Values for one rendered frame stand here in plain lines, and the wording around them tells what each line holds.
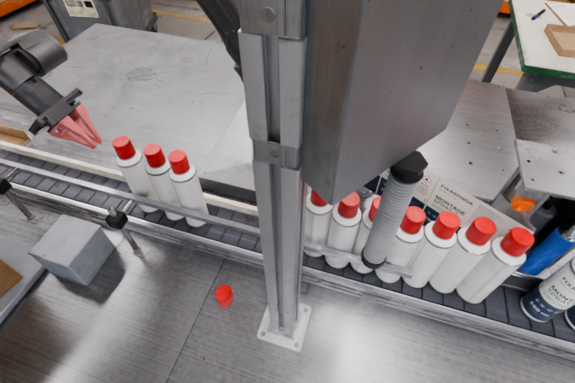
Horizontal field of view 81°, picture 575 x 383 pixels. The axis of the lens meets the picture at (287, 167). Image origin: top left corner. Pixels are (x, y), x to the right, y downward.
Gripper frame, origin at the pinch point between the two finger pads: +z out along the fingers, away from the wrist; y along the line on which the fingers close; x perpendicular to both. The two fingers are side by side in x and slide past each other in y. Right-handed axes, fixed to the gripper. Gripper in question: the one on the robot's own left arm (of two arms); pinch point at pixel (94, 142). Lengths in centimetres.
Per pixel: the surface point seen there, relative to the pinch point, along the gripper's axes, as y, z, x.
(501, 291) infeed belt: 4, 68, -51
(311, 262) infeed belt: -1.9, 44.2, -22.9
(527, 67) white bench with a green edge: 112, 89, -63
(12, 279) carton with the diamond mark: -23.9, 8.4, 20.9
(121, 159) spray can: -1.1, 5.5, -3.8
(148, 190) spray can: -0.6, 14.2, 0.3
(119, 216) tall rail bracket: -9.0, 12.8, 0.0
